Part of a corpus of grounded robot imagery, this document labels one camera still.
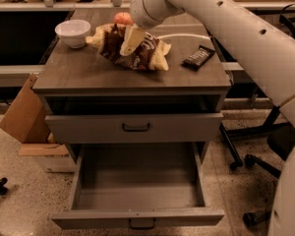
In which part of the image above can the grey open middle drawer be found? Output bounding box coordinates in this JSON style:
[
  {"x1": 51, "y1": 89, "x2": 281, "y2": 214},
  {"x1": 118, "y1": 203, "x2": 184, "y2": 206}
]
[{"x1": 52, "y1": 143, "x2": 224, "y2": 230}]

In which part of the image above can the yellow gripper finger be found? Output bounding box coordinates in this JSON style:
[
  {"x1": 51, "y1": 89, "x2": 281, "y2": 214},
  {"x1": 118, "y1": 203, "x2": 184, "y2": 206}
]
[{"x1": 120, "y1": 26, "x2": 146, "y2": 56}]

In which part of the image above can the brown cardboard box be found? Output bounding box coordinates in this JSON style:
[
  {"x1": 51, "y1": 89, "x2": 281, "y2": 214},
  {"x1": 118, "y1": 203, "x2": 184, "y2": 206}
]
[{"x1": 0, "y1": 74, "x2": 76, "y2": 173}]

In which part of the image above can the grey upper drawer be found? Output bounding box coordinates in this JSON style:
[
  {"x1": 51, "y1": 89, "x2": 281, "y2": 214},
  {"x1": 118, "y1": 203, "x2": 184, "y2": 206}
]
[{"x1": 45, "y1": 113, "x2": 222, "y2": 144}]

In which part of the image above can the grey drawer cabinet with counter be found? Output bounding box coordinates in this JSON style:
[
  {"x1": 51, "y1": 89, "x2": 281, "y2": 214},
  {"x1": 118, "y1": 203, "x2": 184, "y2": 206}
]
[{"x1": 33, "y1": 15, "x2": 230, "y2": 155}]

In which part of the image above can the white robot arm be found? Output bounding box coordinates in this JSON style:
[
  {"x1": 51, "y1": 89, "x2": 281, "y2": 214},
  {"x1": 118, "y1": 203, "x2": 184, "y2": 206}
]
[{"x1": 130, "y1": 0, "x2": 295, "y2": 236}]

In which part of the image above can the red apple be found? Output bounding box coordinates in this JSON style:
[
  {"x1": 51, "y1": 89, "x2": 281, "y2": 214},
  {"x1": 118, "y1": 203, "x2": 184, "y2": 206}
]
[{"x1": 114, "y1": 12, "x2": 134, "y2": 26}]

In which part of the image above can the brown chip bag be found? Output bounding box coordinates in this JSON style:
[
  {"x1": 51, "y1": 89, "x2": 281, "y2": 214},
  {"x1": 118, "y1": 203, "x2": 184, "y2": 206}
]
[{"x1": 86, "y1": 24, "x2": 171, "y2": 71}]

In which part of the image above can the black snack bar wrapper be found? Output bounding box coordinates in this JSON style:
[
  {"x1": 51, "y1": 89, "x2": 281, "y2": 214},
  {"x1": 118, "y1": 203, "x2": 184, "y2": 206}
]
[{"x1": 182, "y1": 45, "x2": 215, "y2": 71}]

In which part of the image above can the black chair caster at left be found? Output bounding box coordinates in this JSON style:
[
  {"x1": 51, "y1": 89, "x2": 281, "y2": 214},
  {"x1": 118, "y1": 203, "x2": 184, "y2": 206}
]
[{"x1": 0, "y1": 178, "x2": 8, "y2": 196}]

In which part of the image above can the white bowl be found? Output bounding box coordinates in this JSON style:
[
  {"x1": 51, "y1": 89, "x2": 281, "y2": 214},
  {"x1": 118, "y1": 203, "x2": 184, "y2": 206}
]
[{"x1": 55, "y1": 20, "x2": 90, "y2": 48}]

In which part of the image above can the dark side table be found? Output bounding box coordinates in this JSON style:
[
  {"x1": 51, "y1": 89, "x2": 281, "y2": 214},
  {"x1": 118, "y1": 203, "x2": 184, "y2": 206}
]
[{"x1": 219, "y1": 70, "x2": 291, "y2": 171}]

